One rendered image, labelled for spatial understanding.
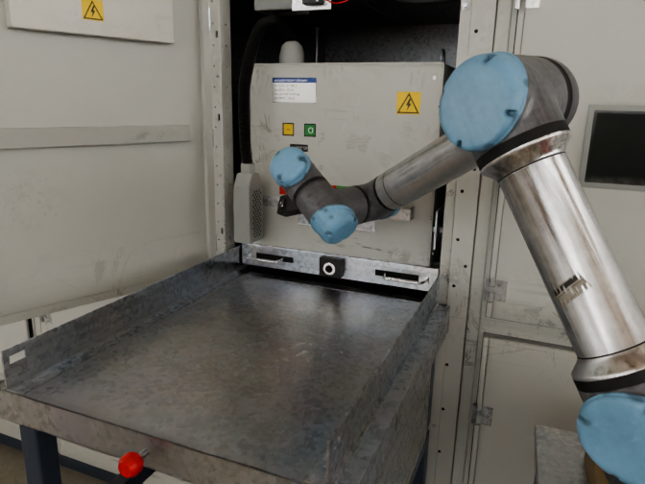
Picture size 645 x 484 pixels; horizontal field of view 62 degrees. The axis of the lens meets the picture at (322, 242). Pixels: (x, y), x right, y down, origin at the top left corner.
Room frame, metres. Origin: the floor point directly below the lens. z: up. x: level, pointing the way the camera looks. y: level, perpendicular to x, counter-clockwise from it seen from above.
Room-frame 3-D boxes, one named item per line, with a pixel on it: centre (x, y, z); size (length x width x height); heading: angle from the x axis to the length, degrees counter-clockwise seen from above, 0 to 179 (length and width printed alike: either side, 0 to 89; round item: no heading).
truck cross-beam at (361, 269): (1.34, -0.04, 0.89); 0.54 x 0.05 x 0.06; 68
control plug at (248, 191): (1.34, 0.19, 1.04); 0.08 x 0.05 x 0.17; 158
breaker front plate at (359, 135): (1.32, -0.03, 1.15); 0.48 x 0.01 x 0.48; 68
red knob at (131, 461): (0.64, 0.25, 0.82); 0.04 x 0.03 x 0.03; 158
